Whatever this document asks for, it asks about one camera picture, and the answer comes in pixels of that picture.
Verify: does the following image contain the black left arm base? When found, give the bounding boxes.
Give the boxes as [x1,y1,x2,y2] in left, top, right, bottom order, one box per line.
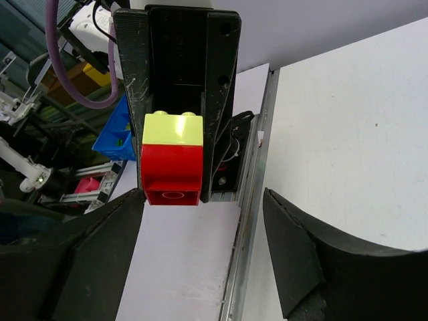
[211,110,254,202]

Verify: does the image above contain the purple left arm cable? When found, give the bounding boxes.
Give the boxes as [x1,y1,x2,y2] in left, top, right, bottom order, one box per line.
[45,0,120,110]

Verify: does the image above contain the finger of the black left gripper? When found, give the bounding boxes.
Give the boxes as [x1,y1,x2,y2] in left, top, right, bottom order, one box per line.
[200,11,241,203]
[113,8,150,189]

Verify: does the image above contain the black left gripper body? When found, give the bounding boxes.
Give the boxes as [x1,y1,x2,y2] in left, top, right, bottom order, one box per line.
[146,5,213,115]

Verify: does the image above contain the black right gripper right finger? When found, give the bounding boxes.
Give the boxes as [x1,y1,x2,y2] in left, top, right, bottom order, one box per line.
[263,189,427,320]

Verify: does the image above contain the lime small lego brick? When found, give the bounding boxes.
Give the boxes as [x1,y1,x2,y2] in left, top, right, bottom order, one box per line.
[142,111,203,146]

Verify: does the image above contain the pink plastic part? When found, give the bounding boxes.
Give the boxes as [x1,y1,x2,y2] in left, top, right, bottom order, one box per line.
[74,177,100,194]

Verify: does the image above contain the blue plastic bin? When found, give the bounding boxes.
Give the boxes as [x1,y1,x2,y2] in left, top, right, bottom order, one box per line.
[92,94,136,161]

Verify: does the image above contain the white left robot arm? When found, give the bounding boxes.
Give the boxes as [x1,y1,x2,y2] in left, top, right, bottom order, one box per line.
[46,1,241,205]

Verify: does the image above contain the red lego bricks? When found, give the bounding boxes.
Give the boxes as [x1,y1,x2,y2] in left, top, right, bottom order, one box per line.
[141,144,203,206]

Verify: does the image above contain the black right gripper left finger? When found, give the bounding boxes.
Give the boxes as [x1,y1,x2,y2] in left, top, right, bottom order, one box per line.
[1,189,144,320]

